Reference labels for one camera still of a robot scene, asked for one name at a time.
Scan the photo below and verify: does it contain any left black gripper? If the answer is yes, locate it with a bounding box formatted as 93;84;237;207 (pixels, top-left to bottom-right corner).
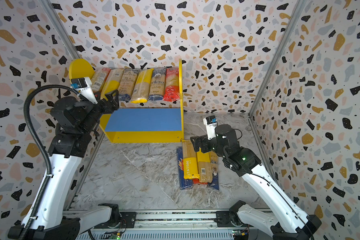
79;88;121;137

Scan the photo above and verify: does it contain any long yellow spaghetti bag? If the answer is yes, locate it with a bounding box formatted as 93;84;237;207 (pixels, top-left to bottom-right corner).
100;68;124;99

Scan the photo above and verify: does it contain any dark blue spaghetti bag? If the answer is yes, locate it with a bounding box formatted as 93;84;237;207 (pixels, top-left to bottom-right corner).
118;69;139;101

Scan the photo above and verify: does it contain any yellow spaghetti bag with text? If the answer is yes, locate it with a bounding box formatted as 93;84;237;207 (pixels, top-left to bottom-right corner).
182;140;200;180

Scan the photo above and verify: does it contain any red label spaghetti bag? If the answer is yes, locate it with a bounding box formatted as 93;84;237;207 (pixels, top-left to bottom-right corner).
91;68;111;93

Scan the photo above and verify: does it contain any yellow top spaghetti bag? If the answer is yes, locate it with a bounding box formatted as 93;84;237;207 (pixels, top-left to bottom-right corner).
131;69;154;104

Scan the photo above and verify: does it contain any blue white spaghetti bag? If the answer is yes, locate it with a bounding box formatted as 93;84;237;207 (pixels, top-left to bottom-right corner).
149;68;167;101

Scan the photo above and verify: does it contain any blue Barilla spaghetti bag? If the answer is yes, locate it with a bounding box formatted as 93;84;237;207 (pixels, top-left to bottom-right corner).
176;147;193;190

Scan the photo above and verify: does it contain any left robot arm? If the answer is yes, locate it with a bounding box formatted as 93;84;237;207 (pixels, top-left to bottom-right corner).
8;85;121;240

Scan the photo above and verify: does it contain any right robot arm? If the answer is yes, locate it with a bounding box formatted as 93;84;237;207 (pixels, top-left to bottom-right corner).
191;124;322;240

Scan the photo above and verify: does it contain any yellow shelf unit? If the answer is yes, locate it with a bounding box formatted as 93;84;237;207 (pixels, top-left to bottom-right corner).
69;59;184;143

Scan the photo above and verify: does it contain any red bag underneath pile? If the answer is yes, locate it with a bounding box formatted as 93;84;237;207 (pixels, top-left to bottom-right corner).
193;179;208;186

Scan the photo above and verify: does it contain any navy spaghetti bag far right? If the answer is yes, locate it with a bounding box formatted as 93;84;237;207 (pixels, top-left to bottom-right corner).
208;151;220;191

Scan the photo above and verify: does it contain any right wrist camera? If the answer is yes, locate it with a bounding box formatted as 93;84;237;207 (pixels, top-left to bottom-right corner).
203;115;218;140

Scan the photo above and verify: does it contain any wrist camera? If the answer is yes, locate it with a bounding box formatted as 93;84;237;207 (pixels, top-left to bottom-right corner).
203;115;218;140
71;77;98;105

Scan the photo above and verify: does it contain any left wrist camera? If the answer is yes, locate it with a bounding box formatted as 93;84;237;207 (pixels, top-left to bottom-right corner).
71;77;98;105

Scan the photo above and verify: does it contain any metal base rail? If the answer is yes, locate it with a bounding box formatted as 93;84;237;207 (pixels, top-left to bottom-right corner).
77;209;271;240

